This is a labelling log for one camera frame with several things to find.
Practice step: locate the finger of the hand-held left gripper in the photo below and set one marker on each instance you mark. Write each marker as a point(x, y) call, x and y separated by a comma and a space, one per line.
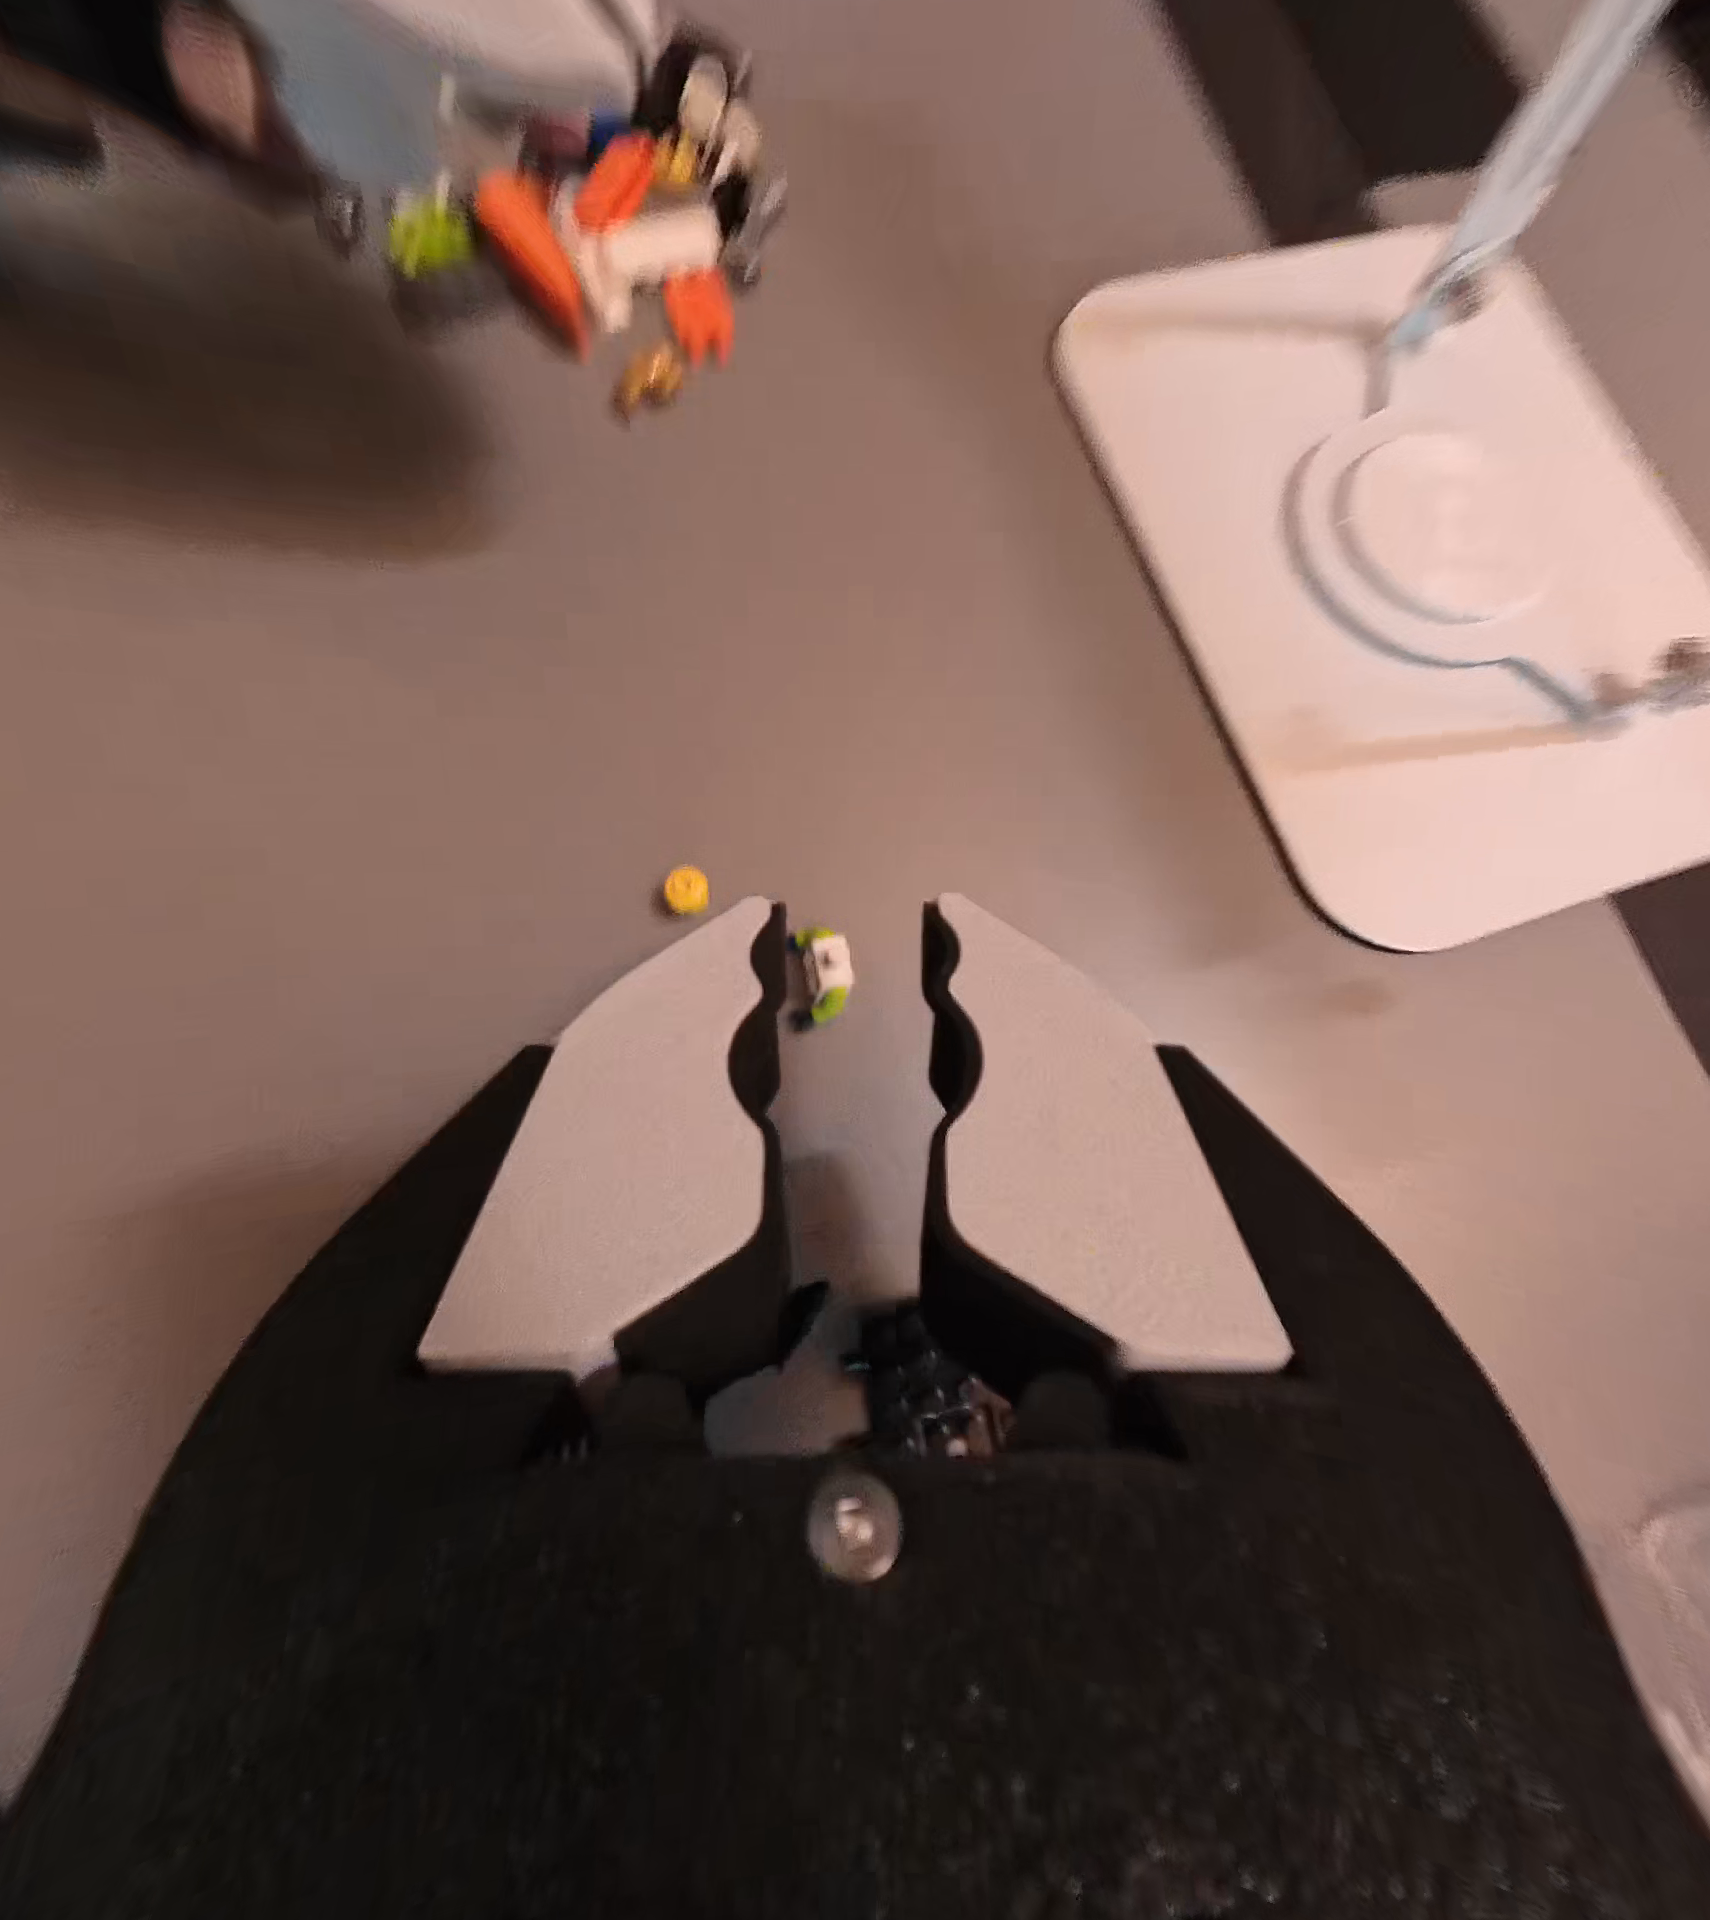
point(467, 46)

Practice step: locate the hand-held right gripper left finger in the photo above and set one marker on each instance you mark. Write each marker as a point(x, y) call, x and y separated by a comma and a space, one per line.
point(617, 1200)

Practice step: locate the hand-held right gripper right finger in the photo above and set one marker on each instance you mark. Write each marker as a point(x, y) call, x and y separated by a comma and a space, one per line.
point(1111, 1200)

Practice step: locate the pile of lego pieces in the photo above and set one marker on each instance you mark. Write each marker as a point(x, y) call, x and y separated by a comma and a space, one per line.
point(600, 256)

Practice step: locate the green white lego minifigure torso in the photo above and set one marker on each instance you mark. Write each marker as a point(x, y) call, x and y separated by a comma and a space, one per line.
point(827, 973)

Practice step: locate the small yellow round lego piece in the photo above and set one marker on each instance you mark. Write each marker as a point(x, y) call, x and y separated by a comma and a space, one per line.
point(685, 889)

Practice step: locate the black lego chassis piece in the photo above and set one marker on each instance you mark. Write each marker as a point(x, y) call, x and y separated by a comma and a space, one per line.
point(931, 1387)

